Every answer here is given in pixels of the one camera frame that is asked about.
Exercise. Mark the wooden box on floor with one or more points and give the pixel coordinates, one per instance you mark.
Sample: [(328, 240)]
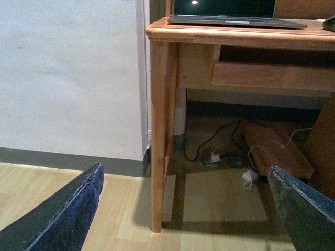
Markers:
[(273, 147)]

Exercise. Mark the grey computer mouse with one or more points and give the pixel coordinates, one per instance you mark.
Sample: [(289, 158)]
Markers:
[(329, 24)]

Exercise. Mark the wooden desk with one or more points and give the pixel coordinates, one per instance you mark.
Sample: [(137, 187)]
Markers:
[(184, 55)]

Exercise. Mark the grey open laptop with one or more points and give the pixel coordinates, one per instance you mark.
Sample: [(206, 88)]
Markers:
[(250, 13)]

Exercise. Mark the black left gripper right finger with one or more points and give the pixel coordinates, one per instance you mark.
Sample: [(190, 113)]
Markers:
[(308, 215)]

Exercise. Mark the white power adapter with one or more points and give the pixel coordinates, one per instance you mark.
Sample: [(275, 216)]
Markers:
[(250, 176)]

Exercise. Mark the wooden pull-out keyboard tray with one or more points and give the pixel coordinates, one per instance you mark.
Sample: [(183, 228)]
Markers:
[(273, 76)]

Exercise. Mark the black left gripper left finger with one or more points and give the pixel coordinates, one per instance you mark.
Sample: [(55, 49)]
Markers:
[(63, 220)]

